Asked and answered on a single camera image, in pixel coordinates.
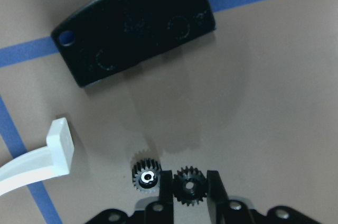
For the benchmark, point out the small black bearing gear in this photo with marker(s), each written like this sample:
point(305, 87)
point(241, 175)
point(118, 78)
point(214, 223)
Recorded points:
point(146, 172)

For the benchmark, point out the white curved plastic piece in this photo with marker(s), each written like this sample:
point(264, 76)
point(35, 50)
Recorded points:
point(50, 161)

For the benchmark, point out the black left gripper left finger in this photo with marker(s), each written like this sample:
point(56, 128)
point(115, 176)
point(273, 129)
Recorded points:
point(166, 197)

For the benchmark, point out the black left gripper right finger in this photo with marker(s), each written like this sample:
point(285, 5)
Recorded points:
point(217, 199)

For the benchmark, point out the small black plastic bracket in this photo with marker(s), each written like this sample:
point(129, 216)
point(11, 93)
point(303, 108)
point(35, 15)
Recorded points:
point(106, 37)

